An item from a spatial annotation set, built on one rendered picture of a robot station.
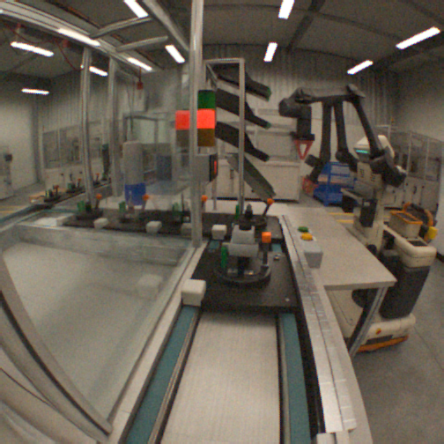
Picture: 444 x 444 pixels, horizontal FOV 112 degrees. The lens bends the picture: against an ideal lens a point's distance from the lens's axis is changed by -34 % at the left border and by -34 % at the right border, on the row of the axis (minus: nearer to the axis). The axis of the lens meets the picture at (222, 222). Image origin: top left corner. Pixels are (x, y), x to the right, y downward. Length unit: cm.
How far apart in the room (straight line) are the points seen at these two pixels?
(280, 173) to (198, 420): 486
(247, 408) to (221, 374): 8
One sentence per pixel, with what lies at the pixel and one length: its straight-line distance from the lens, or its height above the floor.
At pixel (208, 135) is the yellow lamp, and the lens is 61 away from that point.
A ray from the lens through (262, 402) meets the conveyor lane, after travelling 40.
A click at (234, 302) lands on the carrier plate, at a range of 47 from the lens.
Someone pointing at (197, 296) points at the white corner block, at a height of 98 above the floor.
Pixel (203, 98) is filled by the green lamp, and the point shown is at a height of 139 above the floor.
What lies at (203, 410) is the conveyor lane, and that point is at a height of 92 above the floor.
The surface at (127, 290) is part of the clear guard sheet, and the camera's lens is 33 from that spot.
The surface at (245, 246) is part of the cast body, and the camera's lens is 50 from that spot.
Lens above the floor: 127
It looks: 20 degrees down
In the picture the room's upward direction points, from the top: straight up
